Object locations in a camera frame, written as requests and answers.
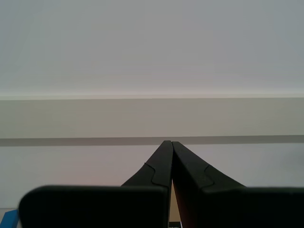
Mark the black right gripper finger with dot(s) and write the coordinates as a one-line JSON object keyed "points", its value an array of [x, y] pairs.
{"points": [[99, 206], [237, 209]]}

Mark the blue rectangular block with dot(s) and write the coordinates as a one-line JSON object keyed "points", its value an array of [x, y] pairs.
{"points": [[8, 219]]}

